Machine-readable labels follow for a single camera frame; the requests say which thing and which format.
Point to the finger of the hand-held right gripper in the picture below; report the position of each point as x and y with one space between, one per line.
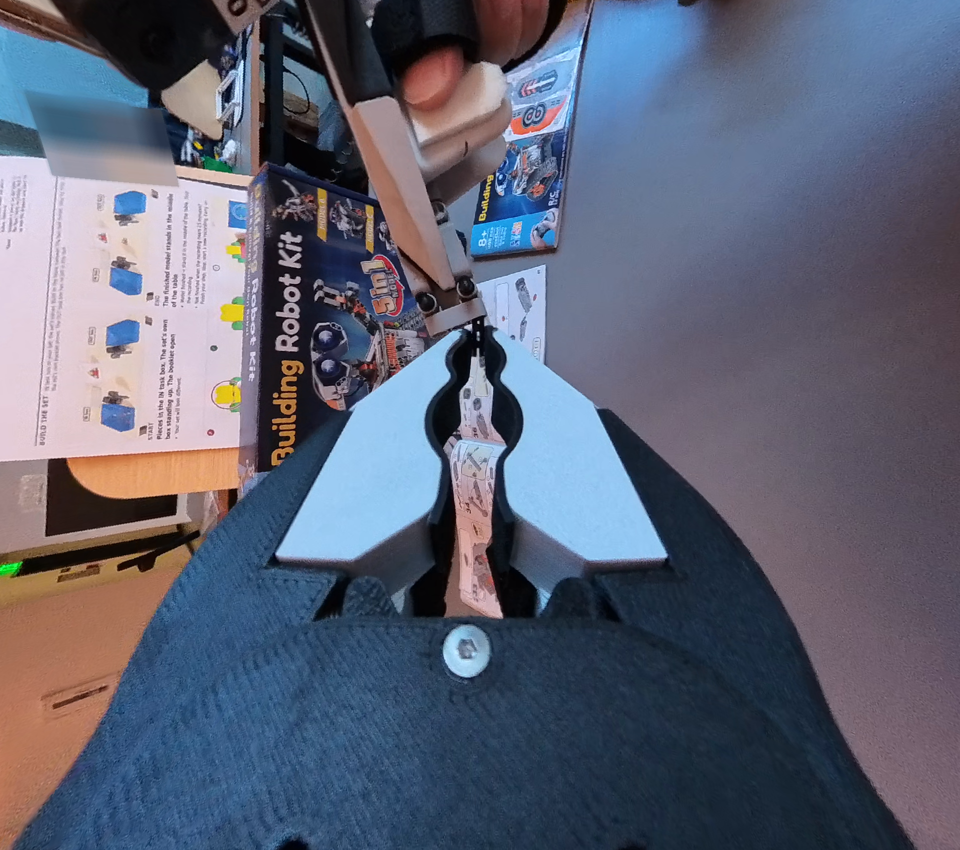
456 247
397 175

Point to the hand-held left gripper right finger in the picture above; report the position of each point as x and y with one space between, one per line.
577 490

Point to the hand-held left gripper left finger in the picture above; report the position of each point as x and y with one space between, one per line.
360 490

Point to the grey beam with black pins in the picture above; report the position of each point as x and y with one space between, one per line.
457 318

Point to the white building instruction booklet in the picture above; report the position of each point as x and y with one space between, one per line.
517 306

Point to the white task instruction sheet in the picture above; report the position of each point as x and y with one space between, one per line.
90 340

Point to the blue cover booklet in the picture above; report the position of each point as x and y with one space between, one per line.
536 190

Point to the dark blue robot kit box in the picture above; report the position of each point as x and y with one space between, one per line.
300 340

